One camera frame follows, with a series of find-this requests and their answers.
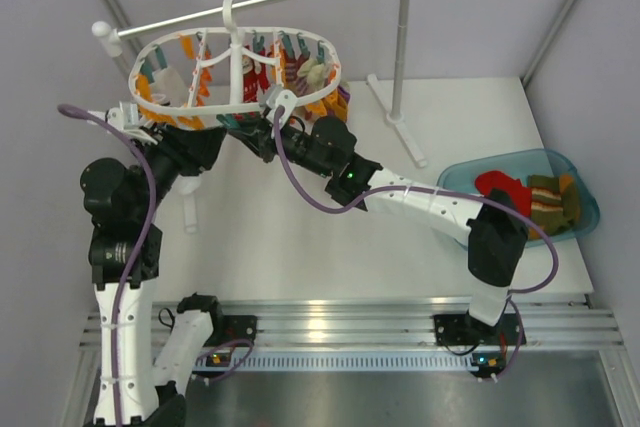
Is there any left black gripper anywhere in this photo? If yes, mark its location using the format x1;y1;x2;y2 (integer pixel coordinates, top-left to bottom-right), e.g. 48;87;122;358
132;119;228;219

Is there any purple cable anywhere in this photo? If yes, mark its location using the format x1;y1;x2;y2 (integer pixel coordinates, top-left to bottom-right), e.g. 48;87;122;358
57;103;156;427
272;101;560;296

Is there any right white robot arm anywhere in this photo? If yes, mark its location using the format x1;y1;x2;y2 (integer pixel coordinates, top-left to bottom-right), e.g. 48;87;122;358
230;117;528;348

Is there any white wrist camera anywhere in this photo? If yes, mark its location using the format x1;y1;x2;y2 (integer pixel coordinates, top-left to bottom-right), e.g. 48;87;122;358
260;85;298;123
104;102;144;135

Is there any white drying rack stand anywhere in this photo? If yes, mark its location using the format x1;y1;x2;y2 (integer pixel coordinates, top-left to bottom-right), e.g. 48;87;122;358
92;0;427;168

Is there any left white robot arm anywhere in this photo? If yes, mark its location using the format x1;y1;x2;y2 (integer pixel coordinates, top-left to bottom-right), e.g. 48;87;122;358
80;127;226;426

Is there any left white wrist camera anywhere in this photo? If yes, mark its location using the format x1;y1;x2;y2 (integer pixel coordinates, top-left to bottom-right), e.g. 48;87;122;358
104;102;144;135

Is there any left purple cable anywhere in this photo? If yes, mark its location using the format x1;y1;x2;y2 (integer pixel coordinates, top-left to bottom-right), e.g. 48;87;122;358
57;103;156;427

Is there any white black striped hanging sock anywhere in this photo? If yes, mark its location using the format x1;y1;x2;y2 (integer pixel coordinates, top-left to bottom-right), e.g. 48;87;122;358
151;66;188;107

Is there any cream hanging sock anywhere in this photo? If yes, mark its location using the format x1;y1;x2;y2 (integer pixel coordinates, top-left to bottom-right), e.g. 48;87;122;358
298;58;332;94

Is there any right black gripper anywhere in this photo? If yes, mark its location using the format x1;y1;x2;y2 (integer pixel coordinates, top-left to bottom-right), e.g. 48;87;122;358
231;115;334;180

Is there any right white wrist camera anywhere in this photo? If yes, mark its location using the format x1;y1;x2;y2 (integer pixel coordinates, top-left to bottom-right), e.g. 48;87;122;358
260;85;298;123

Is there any white oval clip hanger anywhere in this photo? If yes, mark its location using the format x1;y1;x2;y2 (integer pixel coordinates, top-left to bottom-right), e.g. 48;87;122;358
128;0;342;131

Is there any purple orange hanging sock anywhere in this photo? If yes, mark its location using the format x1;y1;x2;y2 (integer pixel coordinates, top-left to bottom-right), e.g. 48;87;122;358
292;58;351;123

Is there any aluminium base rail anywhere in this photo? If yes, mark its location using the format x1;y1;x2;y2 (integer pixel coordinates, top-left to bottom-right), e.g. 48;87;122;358
79;296;621;376

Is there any red patterned hanging sock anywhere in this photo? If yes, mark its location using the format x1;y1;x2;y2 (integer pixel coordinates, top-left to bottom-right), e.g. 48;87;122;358
242;55;270;103

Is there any blue plastic basin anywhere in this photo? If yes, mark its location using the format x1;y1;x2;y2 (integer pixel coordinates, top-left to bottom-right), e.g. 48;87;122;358
437;148;600;242

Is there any red sock in basin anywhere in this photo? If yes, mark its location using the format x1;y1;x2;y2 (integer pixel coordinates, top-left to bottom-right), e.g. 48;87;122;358
474;170;532;217

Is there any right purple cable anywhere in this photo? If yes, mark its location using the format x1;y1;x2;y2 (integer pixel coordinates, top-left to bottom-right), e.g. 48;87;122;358
272;101;560;296

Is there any olive orange striped sock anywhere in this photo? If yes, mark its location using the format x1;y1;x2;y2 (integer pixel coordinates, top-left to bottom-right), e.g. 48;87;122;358
528;173;582;237

